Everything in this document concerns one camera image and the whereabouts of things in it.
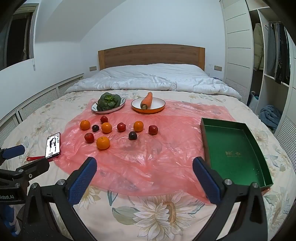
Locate red apple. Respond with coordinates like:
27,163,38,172
84,133,94,144
148,125,159,135
100,115,108,123
117,123,126,133

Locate orange tangerine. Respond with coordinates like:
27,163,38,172
96,136,110,150
101,123,112,134
80,120,91,131
133,121,144,133

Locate dark plum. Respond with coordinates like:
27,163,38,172
128,132,137,140
92,125,100,133

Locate orange tangerine front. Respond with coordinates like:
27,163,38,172
96,136,110,150

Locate left gloved hand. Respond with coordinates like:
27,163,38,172
1,204,21,237

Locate smartphone in red case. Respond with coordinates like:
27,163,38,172
45,133,61,159

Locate floral bed sheet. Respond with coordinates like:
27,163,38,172
3,91,295,240

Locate green shallow tray box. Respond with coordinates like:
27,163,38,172
200,118,273,190

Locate white plate dark rim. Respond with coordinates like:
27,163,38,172
91,97,126,114

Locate blue folded towel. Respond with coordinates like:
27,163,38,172
259,105,282,133

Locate green leafy vegetable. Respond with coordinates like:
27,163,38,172
98,92,121,106

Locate white bag on floor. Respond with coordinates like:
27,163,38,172
247,91,258,113

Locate dark window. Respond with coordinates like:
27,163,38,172
1,3,39,70

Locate pink plastic sheet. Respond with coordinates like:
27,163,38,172
54,100,233,202

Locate orange carrot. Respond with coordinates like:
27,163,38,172
140,92,153,110

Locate orange enamel dish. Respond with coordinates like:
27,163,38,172
131,97,166,114

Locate white duvet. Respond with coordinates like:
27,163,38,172
65,63,241,100

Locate hanging dark clothes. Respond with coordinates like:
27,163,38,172
266,22,290,84

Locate wooden headboard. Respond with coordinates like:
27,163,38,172
98,44,206,70

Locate white wardrobe with shelves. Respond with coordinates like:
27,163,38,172
220,1,295,165

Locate wall socket left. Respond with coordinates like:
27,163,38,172
89,66,97,71

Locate wall socket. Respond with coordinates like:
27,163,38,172
89,66,97,71
214,65,222,71

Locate wall socket right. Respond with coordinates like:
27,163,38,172
214,65,222,71

